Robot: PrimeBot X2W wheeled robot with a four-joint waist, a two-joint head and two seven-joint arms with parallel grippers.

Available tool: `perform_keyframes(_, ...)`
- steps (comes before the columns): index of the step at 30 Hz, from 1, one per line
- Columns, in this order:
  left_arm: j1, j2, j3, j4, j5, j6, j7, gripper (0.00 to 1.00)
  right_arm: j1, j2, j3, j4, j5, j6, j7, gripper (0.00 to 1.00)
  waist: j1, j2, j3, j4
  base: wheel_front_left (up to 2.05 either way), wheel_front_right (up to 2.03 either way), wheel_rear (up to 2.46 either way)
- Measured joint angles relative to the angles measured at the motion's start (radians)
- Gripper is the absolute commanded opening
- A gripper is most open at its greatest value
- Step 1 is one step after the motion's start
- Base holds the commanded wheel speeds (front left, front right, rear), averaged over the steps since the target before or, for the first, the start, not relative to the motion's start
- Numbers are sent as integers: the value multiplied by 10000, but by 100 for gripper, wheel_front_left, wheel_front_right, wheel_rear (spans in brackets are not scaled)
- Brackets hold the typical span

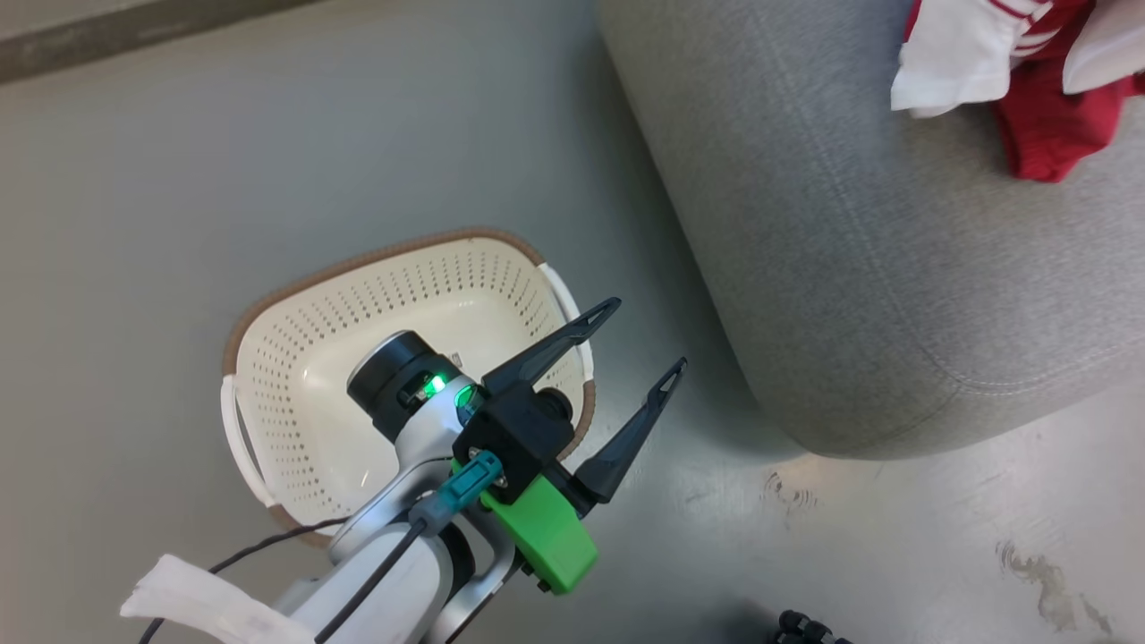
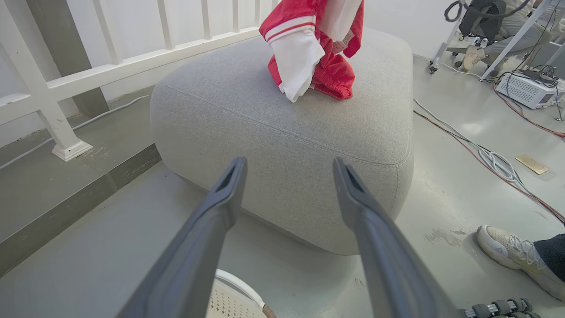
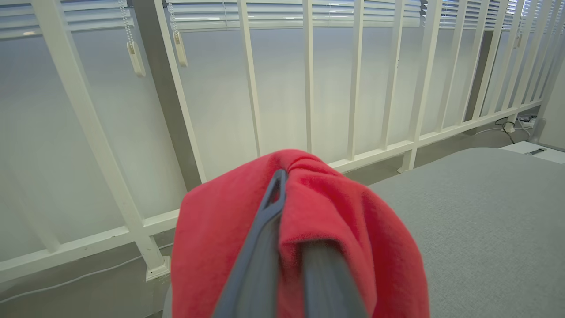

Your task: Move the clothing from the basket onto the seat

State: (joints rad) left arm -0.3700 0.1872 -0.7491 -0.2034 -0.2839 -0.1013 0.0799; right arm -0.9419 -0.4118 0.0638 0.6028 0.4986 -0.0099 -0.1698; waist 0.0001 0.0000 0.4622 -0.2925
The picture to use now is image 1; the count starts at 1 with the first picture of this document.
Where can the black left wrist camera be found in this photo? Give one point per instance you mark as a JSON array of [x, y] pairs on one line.
[[514, 429]]

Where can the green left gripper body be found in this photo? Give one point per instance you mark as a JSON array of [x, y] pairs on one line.
[[546, 532]]

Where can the cream perforated laundry basket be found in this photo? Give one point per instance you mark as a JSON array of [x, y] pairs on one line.
[[304, 394]]

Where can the white wrap on left arm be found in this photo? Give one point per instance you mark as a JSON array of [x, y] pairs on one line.
[[215, 604]]

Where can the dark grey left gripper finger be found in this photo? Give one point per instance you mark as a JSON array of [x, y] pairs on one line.
[[631, 434], [546, 351]]

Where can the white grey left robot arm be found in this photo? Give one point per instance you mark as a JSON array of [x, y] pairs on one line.
[[411, 555]]

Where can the black knobbly object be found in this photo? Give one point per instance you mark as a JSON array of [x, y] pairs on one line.
[[805, 628]]

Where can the grey fabric sofa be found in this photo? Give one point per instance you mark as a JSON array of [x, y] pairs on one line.
[[894, 268]]

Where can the red and white clothing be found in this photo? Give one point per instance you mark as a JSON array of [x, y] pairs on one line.
[[1055, 116]]

